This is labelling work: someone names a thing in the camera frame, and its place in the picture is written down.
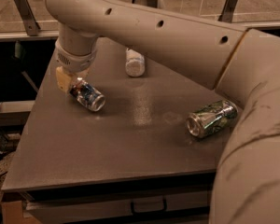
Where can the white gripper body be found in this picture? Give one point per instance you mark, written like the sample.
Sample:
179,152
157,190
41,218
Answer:
74,62

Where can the blue silver redbull can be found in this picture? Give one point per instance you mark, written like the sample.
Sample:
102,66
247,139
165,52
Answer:
87,95

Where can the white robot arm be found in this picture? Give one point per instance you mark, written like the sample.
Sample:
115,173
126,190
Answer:
240,64

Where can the green silver soda can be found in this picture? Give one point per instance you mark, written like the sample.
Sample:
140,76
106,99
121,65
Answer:
211,118

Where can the left metal rail bracket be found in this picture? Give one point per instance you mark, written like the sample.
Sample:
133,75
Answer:
31,26

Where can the grey cabinet drawer with handle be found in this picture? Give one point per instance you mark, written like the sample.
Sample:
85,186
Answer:
126,206

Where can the right metal rail bracket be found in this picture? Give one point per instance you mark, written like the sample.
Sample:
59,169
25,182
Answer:
228,10

